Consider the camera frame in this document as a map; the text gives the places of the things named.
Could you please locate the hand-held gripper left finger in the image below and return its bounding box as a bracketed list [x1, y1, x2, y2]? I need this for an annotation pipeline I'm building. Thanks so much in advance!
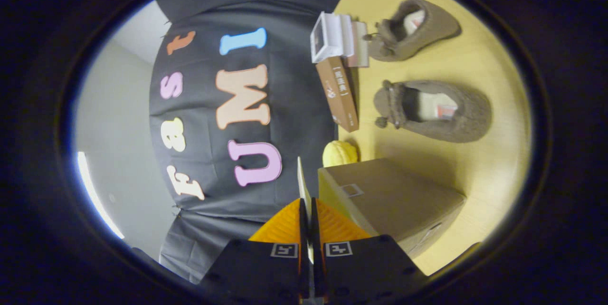
[199, 198, 311, 303]

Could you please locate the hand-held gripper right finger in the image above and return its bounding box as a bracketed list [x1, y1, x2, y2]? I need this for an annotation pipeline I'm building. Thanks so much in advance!
[311, 198, 428, 303]

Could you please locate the brown storage box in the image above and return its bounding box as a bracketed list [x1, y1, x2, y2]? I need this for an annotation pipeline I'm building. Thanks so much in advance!
[297, 156, 467, 259]

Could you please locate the brown fuzzy shoe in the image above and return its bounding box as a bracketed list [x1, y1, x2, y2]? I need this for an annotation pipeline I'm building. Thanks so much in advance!
[373, 79, 492, 144]
[363, 0, 461, 62]

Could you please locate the yellow corn toy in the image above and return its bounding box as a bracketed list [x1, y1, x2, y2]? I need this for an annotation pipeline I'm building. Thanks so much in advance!
[323, 140, 359, 168]

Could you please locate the black backdrop cloth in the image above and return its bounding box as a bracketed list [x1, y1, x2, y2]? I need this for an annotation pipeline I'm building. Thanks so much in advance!
[149, 0, 366, 284]

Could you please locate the brown hardcover book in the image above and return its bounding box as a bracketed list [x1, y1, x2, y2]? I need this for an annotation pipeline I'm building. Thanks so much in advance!
[316, 57, 360, 133]

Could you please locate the pinkish brown book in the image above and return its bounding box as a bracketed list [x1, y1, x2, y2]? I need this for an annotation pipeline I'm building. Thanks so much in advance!
[349, 21, 370, 68]

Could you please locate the white book with dark cover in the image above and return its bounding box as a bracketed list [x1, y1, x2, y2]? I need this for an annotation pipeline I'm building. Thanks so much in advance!
[311, 11, 343, 64]

